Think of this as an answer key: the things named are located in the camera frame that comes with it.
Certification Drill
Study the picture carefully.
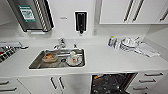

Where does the stainless steel dishwasher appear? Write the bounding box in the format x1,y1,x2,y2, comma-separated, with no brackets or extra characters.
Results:
90,72,138,94

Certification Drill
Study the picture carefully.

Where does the stack of white bowls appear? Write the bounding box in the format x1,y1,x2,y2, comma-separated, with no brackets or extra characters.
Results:
119,36,142,53

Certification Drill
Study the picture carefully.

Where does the small sink soap pump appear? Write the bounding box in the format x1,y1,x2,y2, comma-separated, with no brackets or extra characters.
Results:
72,42,78,50

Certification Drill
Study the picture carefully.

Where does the chrome faucet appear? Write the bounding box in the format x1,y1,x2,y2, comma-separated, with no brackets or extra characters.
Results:
53,37,67,51

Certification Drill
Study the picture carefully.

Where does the black soap dispenser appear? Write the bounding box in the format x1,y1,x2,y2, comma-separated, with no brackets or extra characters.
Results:
73,10,89,35

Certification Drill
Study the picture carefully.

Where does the blue white bottle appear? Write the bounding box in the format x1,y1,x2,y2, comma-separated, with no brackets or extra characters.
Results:
107,35,116,49

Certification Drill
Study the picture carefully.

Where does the small clear bottle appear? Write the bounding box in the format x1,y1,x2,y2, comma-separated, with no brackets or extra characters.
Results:
114,38,121,50

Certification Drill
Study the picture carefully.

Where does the orange-brown bowl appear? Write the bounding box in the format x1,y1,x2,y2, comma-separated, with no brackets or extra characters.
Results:
42,52,58,64

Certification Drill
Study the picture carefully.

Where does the white double-door base cabinet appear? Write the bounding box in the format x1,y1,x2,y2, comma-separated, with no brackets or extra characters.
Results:
17,74,92,94

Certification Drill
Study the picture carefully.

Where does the steel kitchen sink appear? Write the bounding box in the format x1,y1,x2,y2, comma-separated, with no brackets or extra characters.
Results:
27,48,87,71

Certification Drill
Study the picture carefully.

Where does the steel paper towel dispenser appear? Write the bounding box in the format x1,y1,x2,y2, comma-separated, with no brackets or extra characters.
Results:
7,0,55,35

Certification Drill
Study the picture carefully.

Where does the white wall outlet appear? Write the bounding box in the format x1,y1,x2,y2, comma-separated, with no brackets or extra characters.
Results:
92,27,98,36

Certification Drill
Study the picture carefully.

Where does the white wall cabinet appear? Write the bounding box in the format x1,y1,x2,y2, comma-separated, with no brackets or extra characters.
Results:
98,0,168,25

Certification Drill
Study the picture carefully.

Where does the wire dish rack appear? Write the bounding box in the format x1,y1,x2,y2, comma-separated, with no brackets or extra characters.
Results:
0,41,30,64

